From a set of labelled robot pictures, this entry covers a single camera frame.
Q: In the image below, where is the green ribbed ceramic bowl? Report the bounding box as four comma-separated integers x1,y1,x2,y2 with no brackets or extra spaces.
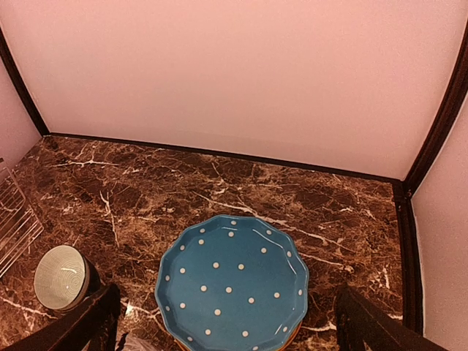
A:
34,245,101,314

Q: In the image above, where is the wire dish rack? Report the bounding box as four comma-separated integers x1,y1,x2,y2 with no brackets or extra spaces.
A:
1,158,44,278

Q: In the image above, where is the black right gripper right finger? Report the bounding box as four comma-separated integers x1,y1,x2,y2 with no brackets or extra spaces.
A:
335,284,443,350

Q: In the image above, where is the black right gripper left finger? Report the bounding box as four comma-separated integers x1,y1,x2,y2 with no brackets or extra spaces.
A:
5,283,121,351

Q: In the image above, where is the blue polka dot plate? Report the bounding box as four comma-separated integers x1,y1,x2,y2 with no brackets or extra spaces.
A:
154,215,309,346

